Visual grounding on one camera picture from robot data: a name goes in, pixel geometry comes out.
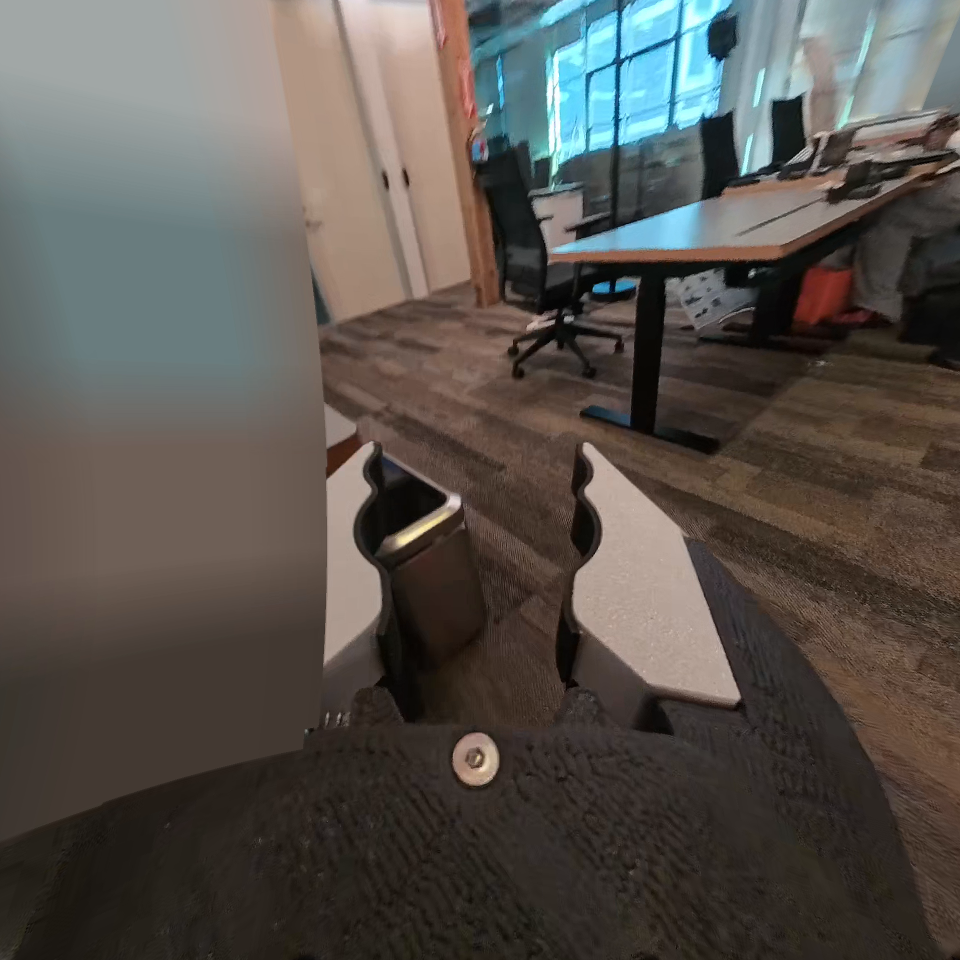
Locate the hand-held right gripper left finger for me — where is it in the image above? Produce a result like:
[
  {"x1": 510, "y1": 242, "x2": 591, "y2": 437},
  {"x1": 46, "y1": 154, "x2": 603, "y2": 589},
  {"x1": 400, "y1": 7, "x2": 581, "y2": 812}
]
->
[{"x1": 322, "y1": 441, "x2": 408, "y2": 723}]

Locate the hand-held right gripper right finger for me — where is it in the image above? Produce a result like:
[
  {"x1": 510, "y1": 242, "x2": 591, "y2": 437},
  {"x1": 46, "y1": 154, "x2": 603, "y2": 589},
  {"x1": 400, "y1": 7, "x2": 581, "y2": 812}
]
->
[{"x1": 557, "y1": 441, "x2": 744, "y2": 727}]

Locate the steel trash bin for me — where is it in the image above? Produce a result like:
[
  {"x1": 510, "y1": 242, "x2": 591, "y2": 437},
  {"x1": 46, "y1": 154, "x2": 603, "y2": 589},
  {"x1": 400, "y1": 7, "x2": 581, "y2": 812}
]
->
[{"x1": 373, "y1": 457, "x2": 489, "y2": 663}]

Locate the grey desk with wooden edge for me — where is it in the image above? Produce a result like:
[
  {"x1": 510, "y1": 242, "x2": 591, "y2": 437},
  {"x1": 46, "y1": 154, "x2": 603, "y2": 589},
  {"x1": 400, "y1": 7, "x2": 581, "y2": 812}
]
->
[{"x1": 324, "y1": 403, "x2": 360, "y2": 475}]

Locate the white printed box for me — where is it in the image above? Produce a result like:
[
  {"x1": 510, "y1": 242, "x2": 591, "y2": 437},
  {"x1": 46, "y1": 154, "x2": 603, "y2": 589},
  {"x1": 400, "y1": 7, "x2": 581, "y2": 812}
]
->
[{"x1": 678, "y1": 270, "x2": 759, "y2": 333}]

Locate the orange bag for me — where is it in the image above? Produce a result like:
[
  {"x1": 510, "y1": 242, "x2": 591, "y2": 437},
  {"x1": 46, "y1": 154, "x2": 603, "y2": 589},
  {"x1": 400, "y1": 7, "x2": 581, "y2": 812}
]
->
[{"x1": 793, "y1": 266, "x2": 856, "y2": 326}]

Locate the black wheeled office chair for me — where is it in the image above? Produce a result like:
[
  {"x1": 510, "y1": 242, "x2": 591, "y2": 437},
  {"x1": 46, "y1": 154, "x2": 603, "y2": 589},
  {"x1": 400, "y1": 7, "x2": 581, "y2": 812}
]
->
[{"x1": 483, "y1": 146, "x2": 628, "y2": 381}]

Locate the grey desk with black legs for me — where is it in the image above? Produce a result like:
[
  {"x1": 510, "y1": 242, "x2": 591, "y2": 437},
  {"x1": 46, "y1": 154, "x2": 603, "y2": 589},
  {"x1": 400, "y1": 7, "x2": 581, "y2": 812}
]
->
[{"x1": 549, "y1": 150, "x2": 960, "y2": 456}]

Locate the white low cabinet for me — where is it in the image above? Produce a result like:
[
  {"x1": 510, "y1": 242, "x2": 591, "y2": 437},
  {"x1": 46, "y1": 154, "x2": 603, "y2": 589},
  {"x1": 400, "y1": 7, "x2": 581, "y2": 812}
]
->
[{"x1": 528, "y1": 183, "x2": 587, "y2": 243}]

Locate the white double door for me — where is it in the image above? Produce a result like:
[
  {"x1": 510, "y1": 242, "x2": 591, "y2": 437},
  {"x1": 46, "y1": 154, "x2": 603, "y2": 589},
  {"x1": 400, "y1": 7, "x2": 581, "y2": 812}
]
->
[{"x1": 333, "y1": 0, "x2": 474, "y2": 303}]

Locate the black high-back chair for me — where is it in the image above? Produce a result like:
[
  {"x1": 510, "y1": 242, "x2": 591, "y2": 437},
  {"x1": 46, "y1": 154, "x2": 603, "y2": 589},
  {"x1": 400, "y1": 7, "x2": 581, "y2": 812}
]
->
[
  {"x1": 699, "y1": 112, "x2": 741, "y2": 201},
  {"x1": 770, "y1": 96, "x2": 807, "y2": 167}
]

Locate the black desk device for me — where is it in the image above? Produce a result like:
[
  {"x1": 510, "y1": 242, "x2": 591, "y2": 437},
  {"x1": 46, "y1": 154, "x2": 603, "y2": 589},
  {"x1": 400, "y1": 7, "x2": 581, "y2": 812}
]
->
[{"x1": 825, "y1": 161, "x2": 880, "y2": 204}]

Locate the large grid window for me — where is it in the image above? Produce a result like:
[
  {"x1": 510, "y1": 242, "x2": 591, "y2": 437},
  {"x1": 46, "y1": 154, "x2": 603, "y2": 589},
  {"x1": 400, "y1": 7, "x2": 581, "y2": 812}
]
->
[{"x1": 546, "y1": 0, "x2": 730, "y2": 156}]

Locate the wooden post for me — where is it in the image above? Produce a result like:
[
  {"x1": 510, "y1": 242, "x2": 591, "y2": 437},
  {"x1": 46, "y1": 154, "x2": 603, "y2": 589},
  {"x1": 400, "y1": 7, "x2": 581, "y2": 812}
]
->
[{"x1": 433, "y1": 0, "x2": 502, "y2": 307}]

